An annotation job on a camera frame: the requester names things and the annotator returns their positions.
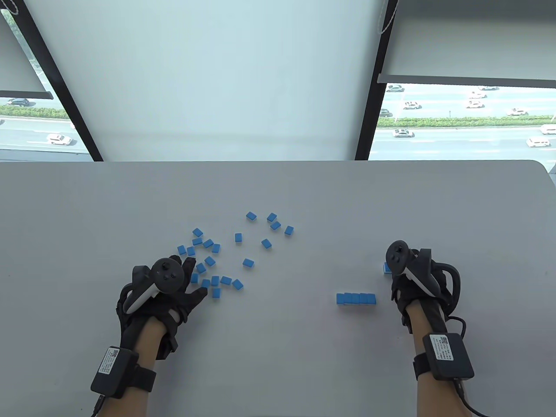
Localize wide white roller blind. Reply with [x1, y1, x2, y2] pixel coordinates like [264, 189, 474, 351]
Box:
[24, 0, 388, 162]

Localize person's left forearm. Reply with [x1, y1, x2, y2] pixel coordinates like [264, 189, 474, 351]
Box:
[93, 317, 169, 417]

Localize black window frame post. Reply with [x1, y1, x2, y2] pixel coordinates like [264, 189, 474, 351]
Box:
[354, 0, 399, 161]
[11, 0, 105, 162]

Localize person's left hand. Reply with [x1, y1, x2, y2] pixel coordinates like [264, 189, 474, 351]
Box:
[116, 255, 208, 360]

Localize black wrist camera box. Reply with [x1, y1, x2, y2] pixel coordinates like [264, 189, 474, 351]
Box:
[413, 333, 475, 382]
[90, 346, 157, 399]

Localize green roadside hedge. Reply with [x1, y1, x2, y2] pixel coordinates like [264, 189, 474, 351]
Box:
[376, 115, 556, 129]
[0, 104, 70, 120]

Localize person's right forearm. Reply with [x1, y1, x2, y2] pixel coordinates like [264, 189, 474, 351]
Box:
[405, 301, 473, 417]

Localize person's right hand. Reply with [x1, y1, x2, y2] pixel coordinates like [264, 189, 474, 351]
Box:
[386, 241, 461, 334]

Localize grey roller blind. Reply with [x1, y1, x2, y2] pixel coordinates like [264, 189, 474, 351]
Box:
[0, 17, 55, 99]
[377, 0, 556, 86]

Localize black and white hand controller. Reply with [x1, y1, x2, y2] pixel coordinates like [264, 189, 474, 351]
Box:
[124, 258, 185, 314]
[386, 241, 441, 296]

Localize blue mahjong tiles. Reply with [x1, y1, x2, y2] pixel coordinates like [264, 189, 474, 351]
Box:
[177, 212, 295, 300]

